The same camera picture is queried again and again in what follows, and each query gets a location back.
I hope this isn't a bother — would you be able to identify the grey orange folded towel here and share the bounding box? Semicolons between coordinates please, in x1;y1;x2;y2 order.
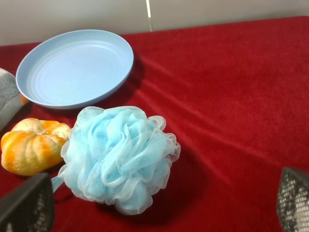
0;69;28;130

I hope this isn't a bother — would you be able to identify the orange pumpkin-shaped bread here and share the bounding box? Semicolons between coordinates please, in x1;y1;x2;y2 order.
0;118;70;176

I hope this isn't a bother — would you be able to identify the light blue plastic plate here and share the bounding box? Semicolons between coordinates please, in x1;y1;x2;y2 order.
15;29;134;109

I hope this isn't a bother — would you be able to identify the light blue bath loofah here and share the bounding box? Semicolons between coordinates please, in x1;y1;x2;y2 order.
52;106;181;215

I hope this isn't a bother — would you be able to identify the red tablecloth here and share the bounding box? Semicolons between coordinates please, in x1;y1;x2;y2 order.
0;15;309;232

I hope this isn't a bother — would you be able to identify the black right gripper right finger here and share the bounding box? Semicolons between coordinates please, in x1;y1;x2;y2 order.
276;167;309;232

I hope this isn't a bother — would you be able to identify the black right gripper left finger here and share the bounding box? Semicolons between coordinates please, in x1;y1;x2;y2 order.
0;173;55;232

